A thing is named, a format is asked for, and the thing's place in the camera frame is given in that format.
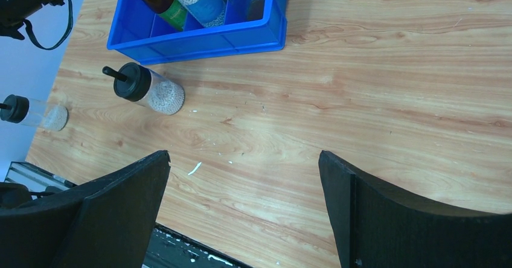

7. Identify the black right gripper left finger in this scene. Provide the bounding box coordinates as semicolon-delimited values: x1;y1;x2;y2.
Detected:
0;150;171;268

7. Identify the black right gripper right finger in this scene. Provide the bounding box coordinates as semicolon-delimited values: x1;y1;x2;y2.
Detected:
318;151;511;267

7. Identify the blue plastic divided bin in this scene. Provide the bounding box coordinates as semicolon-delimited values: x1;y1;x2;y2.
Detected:
106;0;287;65

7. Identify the sauce bottle yellow cap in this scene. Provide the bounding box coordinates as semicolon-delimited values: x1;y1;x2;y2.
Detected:
142;0;187;31

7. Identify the black lid seasoning jar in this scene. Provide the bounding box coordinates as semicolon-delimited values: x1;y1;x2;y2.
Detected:
102;62;185;115

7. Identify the black lid jar at edge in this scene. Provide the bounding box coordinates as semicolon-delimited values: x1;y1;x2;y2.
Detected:
1;94;69;131

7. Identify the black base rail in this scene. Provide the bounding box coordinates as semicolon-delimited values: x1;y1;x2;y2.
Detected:
4;161;257;268

